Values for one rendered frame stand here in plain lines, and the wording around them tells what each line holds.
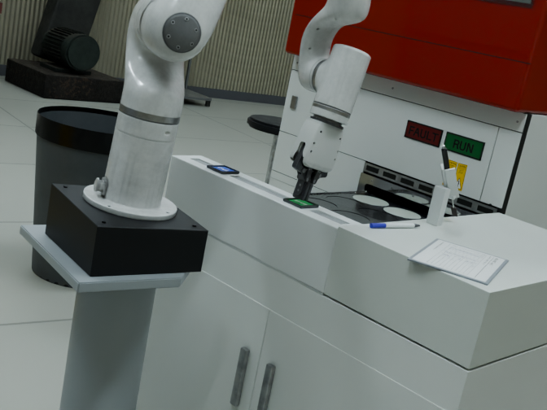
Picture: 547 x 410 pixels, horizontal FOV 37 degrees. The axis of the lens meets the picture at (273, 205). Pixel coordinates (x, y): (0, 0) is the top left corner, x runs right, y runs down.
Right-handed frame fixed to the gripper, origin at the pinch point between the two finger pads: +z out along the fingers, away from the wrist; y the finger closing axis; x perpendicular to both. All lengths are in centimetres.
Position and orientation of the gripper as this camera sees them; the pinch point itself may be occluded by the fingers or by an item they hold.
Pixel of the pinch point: (302, 189)
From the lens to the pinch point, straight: 172.6
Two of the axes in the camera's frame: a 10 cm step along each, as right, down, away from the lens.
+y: -6.5, -1.6, -7.4
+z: -3.3, 9.4, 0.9
